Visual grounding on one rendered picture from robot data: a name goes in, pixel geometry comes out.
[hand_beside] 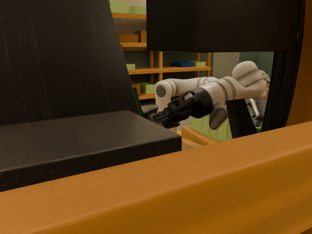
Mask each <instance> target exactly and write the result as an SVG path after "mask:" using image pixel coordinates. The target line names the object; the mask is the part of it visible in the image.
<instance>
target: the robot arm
mask: <svg viewBox="0 0 312 234"><path fill-rule="evenodd" d="M232 76H233V77H230V76H227V77H223V78H220V79H217V78H214V77H201V78H191V79H172V78H169V79H165V80H162V81H159V82H157V84H156V85H155V99H156V105H158V106H159V108H158V113H156V114H153V115H151V116H150V118H149V119H150V121H152V122H154V123H156V124H158V123H160V122H161V123H162V124H163V126H164V127H165V128H166V129H168V130H171V131H173V132H175V133H177V127H178V126H180V123H179V122H180V121H182V120H186V119H188V118H189V116H192V117H194V118H198V119H199V118H202V117H204V116H206V115H209V126H210V128H211V129H212V130H216V129H218V128H219V127H220V126H221V125H222V124H223V123H224V122H225V121H226V119H227V118H228V111H227V106H226V101H227V100H236V99H242V98H244V99H260V98H264V97H265V96H266V94H267V75H266V73H265V72H264V71H262V70H259V69H258V68H257V66H256V64H255V63H254V62H252V61H244V62H241V63H239V64H238V65H237V66H236V67H235V68H234V69H233V71H232ZM178 95H180V96H179V97H177V98H176V99H174V100H173V101H171V97H174V96H178Z"/></svg>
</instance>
